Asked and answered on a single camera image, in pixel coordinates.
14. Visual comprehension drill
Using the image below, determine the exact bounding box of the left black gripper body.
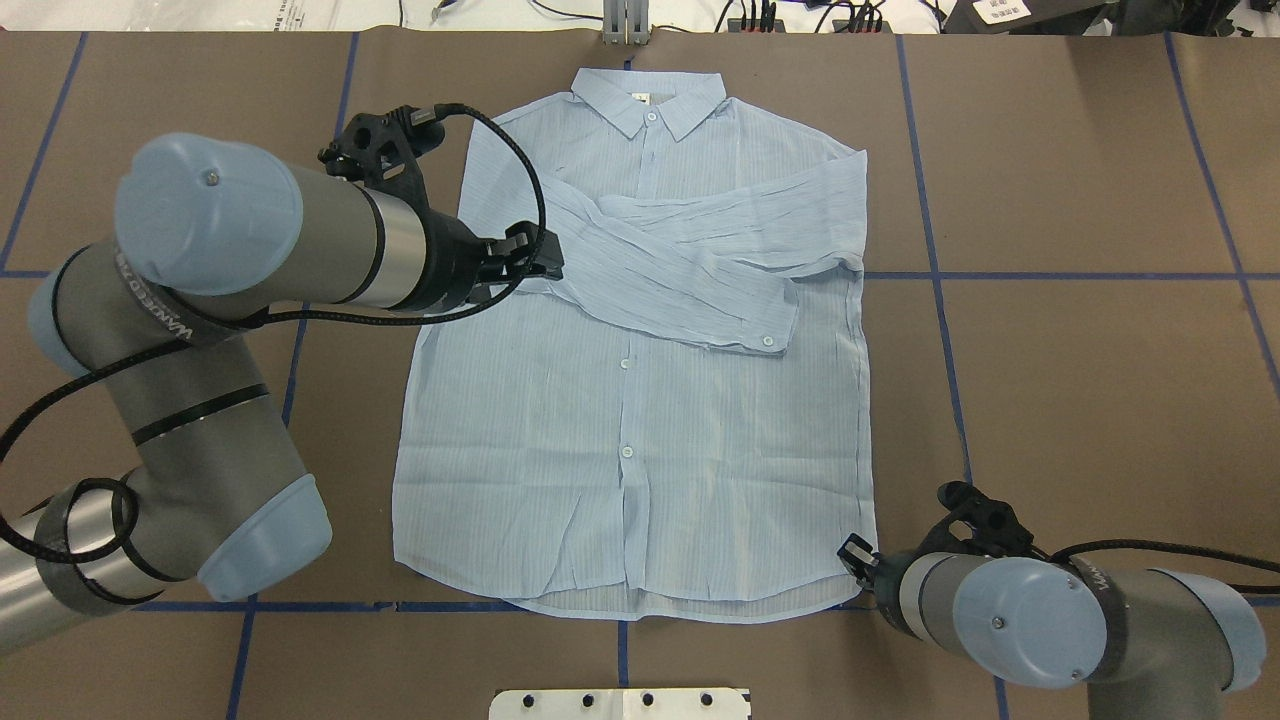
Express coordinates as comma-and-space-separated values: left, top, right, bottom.
425, 211, 564, 313

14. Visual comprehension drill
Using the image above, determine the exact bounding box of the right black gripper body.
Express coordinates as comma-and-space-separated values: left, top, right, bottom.
838, 533, 916, 632

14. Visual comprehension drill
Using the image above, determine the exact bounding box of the light blue button-up shirt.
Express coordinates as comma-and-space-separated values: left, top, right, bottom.
390, 68, 877, 624

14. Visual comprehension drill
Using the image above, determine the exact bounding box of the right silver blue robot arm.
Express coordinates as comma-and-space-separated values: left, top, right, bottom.
838, 536, 1268, 719

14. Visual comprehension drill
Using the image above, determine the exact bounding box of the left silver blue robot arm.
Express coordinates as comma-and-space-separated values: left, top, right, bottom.
3, 129, 563, 653

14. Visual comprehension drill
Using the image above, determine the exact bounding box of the orange black connector box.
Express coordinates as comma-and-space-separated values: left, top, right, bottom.
714, 1, 785, 33

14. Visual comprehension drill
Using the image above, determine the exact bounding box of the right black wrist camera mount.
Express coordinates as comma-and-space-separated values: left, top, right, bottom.
916, 480, 1044, 559

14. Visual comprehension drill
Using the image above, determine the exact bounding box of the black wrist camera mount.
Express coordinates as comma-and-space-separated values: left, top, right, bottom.
916, 480, 1044, 559
317, 105, 445, 199

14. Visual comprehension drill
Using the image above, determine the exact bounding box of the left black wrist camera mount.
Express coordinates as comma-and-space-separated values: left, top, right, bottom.
317, 105, 445, 199

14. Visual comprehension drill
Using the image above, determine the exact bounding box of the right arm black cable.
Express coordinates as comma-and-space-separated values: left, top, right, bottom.
1041, 541, 1280, 596

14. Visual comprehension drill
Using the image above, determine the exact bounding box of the white camera mast base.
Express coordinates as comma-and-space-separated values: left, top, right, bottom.
488, 687, 753, 719

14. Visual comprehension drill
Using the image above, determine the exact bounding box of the aluminium frame post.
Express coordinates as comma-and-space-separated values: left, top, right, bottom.
602, 0, 652, 46

